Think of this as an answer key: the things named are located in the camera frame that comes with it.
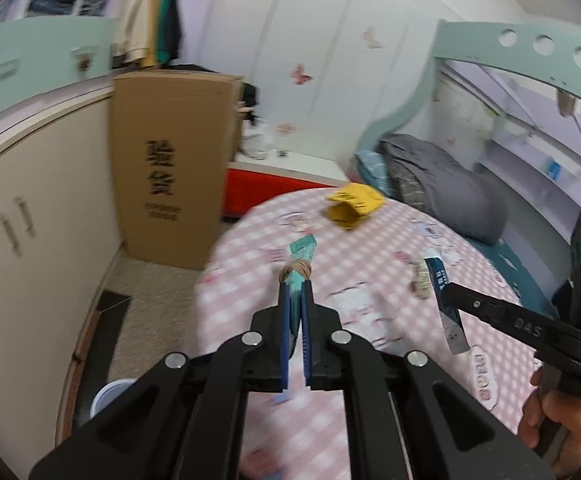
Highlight teal wrapper with band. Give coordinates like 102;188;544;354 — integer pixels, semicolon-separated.
278;234;318;325

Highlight yellow paper bag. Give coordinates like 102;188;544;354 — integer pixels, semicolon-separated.
325;182;386;231

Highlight person right hand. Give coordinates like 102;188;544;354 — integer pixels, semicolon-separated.
517;368;581;479

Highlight pink checkered bed sheet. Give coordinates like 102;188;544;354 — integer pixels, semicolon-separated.
196;190;536;479

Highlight grey folded blanket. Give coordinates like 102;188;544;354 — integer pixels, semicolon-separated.
377;133;507;245

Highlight red storage box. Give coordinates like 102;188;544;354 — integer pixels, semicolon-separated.
223;152;349;219

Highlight tall cardboard box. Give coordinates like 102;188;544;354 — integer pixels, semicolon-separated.
109;70;242;270

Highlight white plastic bag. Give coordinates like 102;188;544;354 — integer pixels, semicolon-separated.
240;122;274;160

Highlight hanging clothes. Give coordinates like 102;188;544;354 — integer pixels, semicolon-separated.
112;0;182;68

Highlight mint green drawer unit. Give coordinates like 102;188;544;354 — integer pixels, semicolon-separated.
0;16;117;113

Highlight white cabinet with handles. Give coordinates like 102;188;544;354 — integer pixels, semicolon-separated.
0;89;121;477

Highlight teal bed frame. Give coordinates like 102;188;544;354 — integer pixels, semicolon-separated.
358;21;581;150

